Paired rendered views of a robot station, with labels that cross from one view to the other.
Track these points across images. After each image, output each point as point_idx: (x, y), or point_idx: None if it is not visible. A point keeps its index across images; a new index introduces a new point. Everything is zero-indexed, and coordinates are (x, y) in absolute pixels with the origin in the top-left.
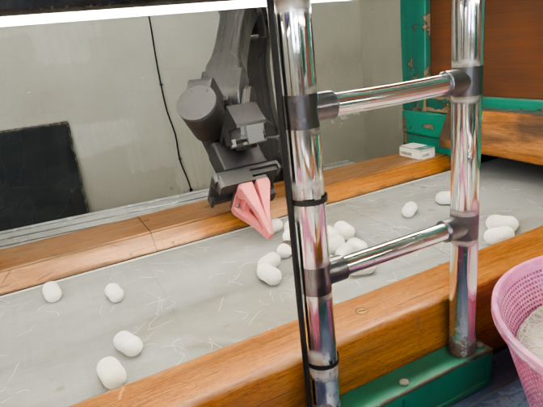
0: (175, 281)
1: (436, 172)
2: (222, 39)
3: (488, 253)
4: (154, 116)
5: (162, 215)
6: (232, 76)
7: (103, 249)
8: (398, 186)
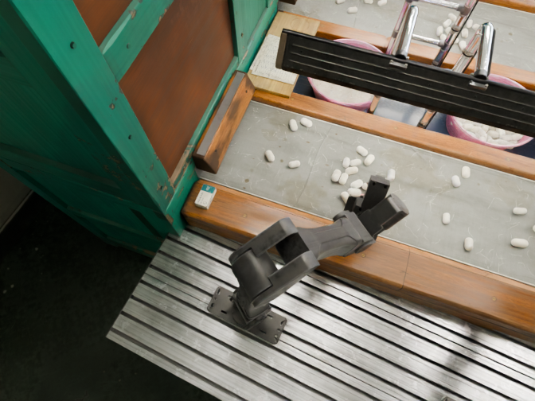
0: (417, 211)
1: (216, 184)
2: (340, 235)
3: (335, 114)
4: None
5: (391, 270)
6: (352, 219)
7: (436, 258)
8: (251, 192)
